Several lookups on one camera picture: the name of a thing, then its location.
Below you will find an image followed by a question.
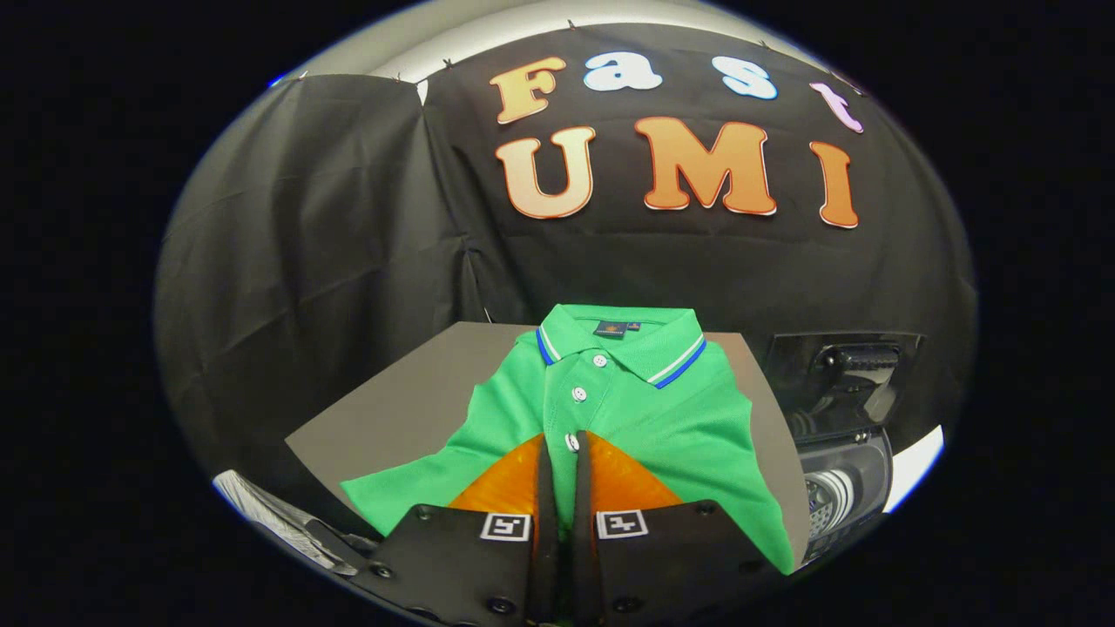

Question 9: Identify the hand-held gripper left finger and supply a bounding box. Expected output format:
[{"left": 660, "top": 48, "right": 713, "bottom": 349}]
[{"left": 353, "top": 433, "right": 559, "bottom": 626}]

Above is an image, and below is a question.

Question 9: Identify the green polo shirt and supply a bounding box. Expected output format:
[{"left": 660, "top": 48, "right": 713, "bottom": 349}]
[{"left": 340, "top": 303, "right": 795, "bottom": 576}]

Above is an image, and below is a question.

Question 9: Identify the black backdrop cloth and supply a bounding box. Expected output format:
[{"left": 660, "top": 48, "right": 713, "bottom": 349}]
[{"left": 155, "top": 22, "right": 978, "bottom": 523}]

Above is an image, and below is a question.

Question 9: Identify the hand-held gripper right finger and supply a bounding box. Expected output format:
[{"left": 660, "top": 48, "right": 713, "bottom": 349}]
[{"left": 571, "top": 428, "right": 792, "bottom": 626}]

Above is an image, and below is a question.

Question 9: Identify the pale crumpled sheet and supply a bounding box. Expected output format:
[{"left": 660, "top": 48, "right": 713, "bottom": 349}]
[{"left": 213, "top": 470, "right": 375, "bottom": 576}]

